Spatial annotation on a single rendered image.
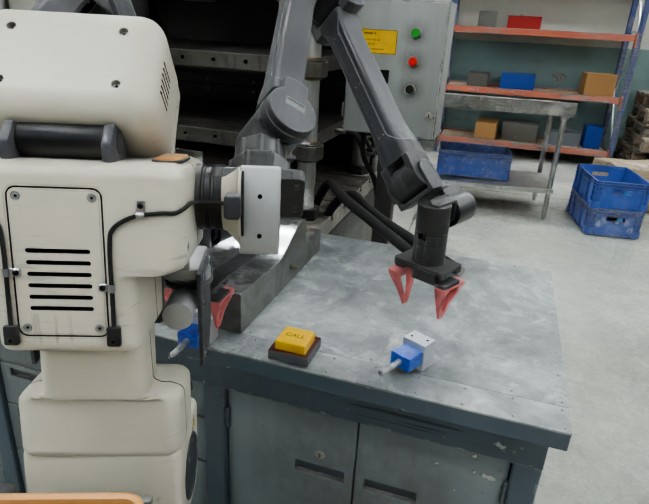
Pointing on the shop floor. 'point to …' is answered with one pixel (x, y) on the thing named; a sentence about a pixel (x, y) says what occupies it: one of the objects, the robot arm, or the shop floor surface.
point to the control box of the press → (405, 73)
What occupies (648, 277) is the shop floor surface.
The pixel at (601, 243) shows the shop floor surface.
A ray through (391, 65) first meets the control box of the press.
